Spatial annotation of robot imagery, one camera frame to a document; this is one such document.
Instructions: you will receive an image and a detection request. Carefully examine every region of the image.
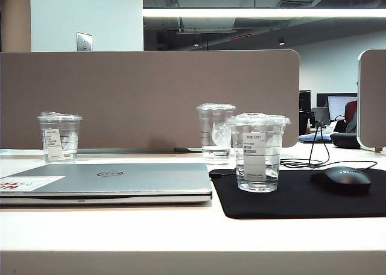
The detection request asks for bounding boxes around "short clear labelled plastic cup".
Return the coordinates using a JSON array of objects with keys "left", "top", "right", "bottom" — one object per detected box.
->
[{"left": 226, "top": 112, "right": 292, "bottom": 193}]

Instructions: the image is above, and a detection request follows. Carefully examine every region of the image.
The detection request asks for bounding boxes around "tall clear Starbucks cup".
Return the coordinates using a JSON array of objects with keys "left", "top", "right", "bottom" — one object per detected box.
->
[{"left": 196, "top": 103, "right": 236, "bottom": 166}]

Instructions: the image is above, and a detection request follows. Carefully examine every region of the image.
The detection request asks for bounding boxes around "silver Dell laptop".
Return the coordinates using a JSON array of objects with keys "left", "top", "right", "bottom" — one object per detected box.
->
[{"left": 0, "top": 162, "right": 214, "bottom": 206}]

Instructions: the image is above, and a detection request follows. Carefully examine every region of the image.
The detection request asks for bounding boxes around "clear cup with crumpled lid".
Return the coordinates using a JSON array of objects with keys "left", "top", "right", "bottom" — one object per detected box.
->
[{"left": 37, "top": 111, "right": 84, "bottom": 164}]

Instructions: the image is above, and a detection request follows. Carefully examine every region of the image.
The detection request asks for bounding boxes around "wide brown desk divider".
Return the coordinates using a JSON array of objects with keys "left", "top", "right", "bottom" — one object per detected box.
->
[{"left": 0, "top": 49, "right": 300, "bottom": 151}]

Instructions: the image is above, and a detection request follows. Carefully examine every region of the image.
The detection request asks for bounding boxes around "dark computer monitor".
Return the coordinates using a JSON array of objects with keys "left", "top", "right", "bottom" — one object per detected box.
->
[{"left": 299, "top": 89, "right": 312, "bottom": 119}]

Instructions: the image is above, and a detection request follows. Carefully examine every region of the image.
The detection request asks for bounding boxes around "blue cloth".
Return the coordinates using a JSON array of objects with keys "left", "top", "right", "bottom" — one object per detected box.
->
[{"left": 300, "top": 134, "right": 332, "bottom": 144}]

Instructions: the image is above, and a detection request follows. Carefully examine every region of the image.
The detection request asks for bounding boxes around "long ceiling light strip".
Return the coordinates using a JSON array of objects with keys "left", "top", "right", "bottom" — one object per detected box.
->
[{"left": 142, "top": 8, "right": 386, "bottom": 18}]

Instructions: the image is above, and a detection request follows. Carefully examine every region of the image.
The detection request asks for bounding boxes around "black mouse pad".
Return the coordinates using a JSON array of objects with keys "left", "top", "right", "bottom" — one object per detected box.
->
[{"left": 208, "top": 167, "right": 386, "bottom": 220}]

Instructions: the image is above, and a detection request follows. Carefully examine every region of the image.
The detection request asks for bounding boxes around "lit computer monitor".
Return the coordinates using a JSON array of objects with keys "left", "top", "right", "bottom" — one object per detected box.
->
[{"left": 316, "top": 93, "right": 358, "bottom": 122}]

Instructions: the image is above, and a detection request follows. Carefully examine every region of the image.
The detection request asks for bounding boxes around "black pouch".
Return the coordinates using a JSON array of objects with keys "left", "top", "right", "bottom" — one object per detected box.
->
[{"left": 330, "top": 131, "right": 361, "bottom": 150}]

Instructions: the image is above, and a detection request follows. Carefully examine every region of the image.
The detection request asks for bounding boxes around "black computer mouse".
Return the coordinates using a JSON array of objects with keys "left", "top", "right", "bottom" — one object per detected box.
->
[{"left": 310, "top": 166, "right": 372, "bottom": 194}]

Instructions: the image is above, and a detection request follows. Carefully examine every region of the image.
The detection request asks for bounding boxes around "person in red top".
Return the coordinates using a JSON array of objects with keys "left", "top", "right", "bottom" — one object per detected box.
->
[{"left": 344, "top": 100, "right": 358, "bottom": 134}]

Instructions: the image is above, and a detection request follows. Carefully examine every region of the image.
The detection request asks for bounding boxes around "brown divider with white edge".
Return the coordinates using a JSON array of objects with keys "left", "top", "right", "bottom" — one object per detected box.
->
[{"left": 357, "top": 48, "right": 386, "bottom": 152}]

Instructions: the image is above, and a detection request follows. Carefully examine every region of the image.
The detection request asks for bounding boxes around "black mouse cable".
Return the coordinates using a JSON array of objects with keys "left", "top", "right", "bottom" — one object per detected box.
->
[{"left": 208, "top": 122, "right": 378, "bottom": 176}]

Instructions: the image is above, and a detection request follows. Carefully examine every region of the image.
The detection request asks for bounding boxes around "metal wall switch plate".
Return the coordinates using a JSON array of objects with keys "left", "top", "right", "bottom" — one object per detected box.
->
[{"left": 75, "top": 31, "right": 93, "bottom": 52}]

